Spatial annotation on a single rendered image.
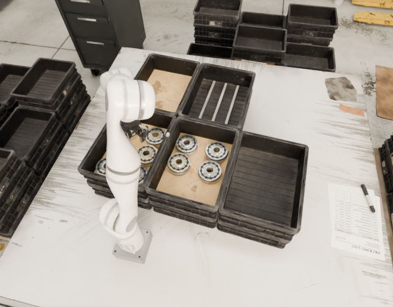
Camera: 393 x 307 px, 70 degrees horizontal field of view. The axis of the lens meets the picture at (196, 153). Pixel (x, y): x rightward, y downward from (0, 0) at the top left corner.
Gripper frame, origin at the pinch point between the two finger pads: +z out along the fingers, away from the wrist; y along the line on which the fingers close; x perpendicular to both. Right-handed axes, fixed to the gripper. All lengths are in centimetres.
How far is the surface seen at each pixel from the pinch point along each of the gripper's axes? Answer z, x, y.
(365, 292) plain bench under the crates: 27, -20, 105
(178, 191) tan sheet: 13.8, -11.2, 23.3
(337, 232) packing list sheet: 27, 1, 92
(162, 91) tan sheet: 14.3, 41.5, -9.0
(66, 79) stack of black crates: 40, 51, -92
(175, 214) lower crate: 24.3, -17.8, 23.8
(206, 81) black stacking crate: 15, 57, 11
